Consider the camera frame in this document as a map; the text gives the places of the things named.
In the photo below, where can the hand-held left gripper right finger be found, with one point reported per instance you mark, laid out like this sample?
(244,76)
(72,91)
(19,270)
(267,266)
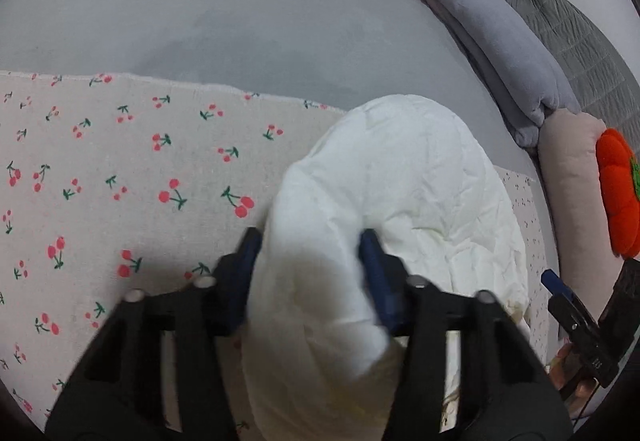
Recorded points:
(371,261)

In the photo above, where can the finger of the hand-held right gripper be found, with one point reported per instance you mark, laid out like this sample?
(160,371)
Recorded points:
(567,313)

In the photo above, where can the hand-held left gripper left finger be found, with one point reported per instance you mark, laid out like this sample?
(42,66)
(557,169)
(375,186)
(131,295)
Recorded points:
(246,253)

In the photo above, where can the white puffy jacket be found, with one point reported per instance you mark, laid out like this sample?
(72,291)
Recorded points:
(400,161)

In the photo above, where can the person's right hand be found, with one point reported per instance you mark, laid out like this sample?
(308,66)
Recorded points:
(567,371)

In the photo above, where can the orange pumpkin plush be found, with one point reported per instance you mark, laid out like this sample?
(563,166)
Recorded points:
(617,191)

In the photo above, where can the pink pillow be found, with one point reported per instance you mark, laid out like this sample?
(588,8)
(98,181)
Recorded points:
(570,181)

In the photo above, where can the cherry print blanket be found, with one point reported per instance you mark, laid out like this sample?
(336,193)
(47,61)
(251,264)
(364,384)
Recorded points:
(125,161)

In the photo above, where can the grey bed sheet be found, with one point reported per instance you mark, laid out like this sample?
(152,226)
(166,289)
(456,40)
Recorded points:
(225,11)

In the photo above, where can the grey folded plush blanket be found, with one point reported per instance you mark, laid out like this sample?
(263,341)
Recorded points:
(480,21)

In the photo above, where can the grey quilted pillow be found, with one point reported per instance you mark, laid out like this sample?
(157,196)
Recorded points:
(575,31)

